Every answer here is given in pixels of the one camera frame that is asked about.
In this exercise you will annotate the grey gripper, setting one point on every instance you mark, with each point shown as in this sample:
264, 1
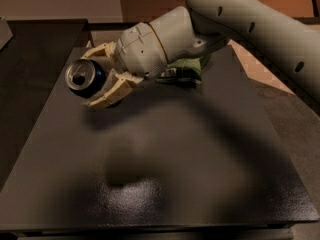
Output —
138, 49

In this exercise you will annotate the blue pepsi can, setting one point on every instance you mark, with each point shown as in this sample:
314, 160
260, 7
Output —
89, 79

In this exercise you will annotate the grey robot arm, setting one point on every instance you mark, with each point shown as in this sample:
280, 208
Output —
201, 27

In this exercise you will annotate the green chip bag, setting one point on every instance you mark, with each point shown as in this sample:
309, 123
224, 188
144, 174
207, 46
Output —
184, 71

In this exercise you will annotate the grey object at left edge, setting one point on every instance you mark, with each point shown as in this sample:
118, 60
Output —
5, 33

